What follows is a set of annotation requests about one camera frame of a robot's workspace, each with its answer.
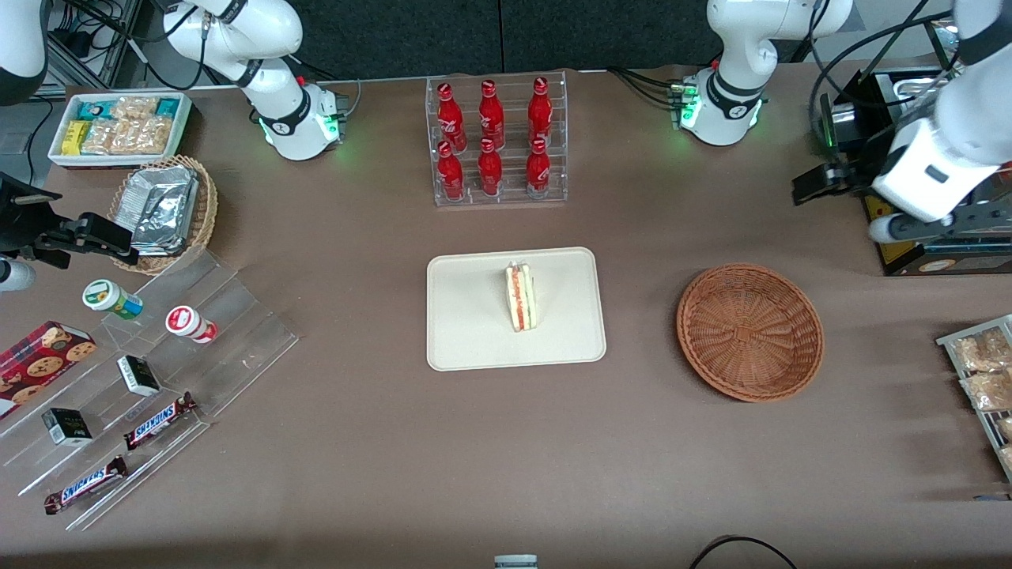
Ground red cookie box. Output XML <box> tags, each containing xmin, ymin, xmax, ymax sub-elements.
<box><xmin>0</xmin><ymin>320</ymin><xmax>97</xmax><ymax>420</ymax></box>

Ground Snickers chocolate bar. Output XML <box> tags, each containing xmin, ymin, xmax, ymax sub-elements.
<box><xmin>123</xmin><ymin>392</ymin><xmax>198</xmax><ymax>451</ymax></box>
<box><xmin>43</xmin><ymin>456</ymin><xmax>129</xmax><ymax>515</ymax></box>

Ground silver foil pack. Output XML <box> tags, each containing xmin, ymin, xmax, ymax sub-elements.
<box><xmin>119</xmin><ymin>166</ymin><xmax>198</xmax><ymax>206</ymax></box>
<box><xmin>129</xmin><ymin>194</ymin><xmax>198</xmax><ymax>255</ymax></box>

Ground green-lid white cup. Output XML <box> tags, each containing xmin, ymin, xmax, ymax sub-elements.
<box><xmin>82</xmin><ymin>279</ymin><xmax>145</xmax><ymax>321</ymax></box>

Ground red-lid white cup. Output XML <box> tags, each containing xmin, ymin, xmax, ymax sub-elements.
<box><xmin>164</xmin><ymin>305</ymin><xmax>218</xmax><ymax>344</ymax></box>

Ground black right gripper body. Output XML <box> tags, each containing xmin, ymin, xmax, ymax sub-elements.
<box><xmin>0</xmin><ymin>172</ymin><xmax>61</xmax><ymax>258</ymax></box>

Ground clear acrylic bottle rack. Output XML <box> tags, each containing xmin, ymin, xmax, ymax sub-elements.
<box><xmin>425</xmin><ymin>71</ymin><xmax>568</xmax><ymax>208</ymax></box>

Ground white plastic snack bin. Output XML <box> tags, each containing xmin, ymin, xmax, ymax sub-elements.
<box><xmin>47</xmin><ymin>92</ymin><xmax>193</xmax><ymax>171</ymax></box>

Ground grey metal snack tray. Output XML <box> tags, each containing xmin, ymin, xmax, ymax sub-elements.
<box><xmin>937</xmin><ymin>315</ymin><xmax>1012</xmax><ymax>483</ymax></box>

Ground red cola bottle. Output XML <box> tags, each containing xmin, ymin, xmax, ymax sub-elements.
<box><xmin>528</xmin><ymin>76</ymin><xmax>553</xmax><ymax>147</ymax></box>
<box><xmin>437</xmin><ymin>141</ymin><xmax>465</xmax><ymax>200</ymax></box>
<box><xmin>526</xmin><ymin>138</ymin><xmax>552</xmax><ymax>198</ymax></box>
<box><xmin>478</xmin><ymin>79</ymin><xmax>505</xmax><ymax>151</ymax></box>
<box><xmin>478</xmin><ymin>138</ymin><xmax>504</xmax><ymax>196</ymax></box>
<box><xmin>437</xmin><ymin>82</ymin><xmax>467</xmax><ymax>153</ymax></box>

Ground black floor cable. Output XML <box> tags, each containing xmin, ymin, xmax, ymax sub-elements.
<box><xmin>688</xmin><ymin>535</ymin><xmax>799</xmax><ymax>569</ymax></box>

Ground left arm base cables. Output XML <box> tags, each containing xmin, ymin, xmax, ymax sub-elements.
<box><xmin>607</xmin><ymin>67</ymin><xmax>687</xmax><ymax>107</ymax></box>

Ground aluminium frame post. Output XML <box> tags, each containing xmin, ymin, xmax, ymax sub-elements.
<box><xmin>75</xmin><ymin>0</ymin><xmax>147</xmax><ymax>88</ymax></box>

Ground small tan wicker basket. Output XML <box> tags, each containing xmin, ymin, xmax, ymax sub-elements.
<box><xmin>107</xmin><ymin>155</ymin><xmax>219</xmax><ymax>276</ymax></box>

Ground black food warmer appliance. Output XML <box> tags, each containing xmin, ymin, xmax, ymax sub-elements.
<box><xmin>820</xmin><ymin>16</ymin><xmax>1012</xmax><ymax>277</ymax></box>

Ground small black box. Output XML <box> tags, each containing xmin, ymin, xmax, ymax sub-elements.
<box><xmin>41</xmin><ymin>408</ymin><xmax>93</xmax><ymax>447</ymax></box>
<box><xmin>117</xmin><ymin>355</ymin><xmax>161</xmax><ymax>397</ymax></box>

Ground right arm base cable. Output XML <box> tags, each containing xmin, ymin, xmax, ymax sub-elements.
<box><xmin>332</xmin><ymin>77</ymin><xmax>364</xmax><ymax>119</ymax></box>

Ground triangle sandwich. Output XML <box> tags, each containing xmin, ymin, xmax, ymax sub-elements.
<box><xmin>504</xmin><ymin>261</ymin><xmax>538</xmax><ymax>333</ymax></box>

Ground cream plastic tray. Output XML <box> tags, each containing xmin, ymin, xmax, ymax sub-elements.
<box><xmin>427</xmin><ymin>247</ymin><xmax>607</xmax><ymax>372</ymax></box>

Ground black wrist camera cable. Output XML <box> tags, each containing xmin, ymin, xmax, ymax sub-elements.
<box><xmin>806</xmin><ymin>0</ymin><xmax>957</xmax><ymax>151</ymax></box>

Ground large brown wicker basket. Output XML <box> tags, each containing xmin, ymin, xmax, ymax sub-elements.
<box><xmin>676</xmin><ymin>263</ymin><xmax>825</xmax><ymax>403</ymax></box>

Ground clear acrylic stepped stand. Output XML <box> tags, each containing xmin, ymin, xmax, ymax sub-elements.
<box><xmin>0</xmin><ymin>249</ymin><xmax>300</xmax><ymax>532</ymax></box>

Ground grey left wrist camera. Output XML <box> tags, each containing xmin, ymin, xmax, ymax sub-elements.
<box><xmin>868</xmin><ymin>213</ymin><xmax>953</xmax><ymax>244</ymax></box>

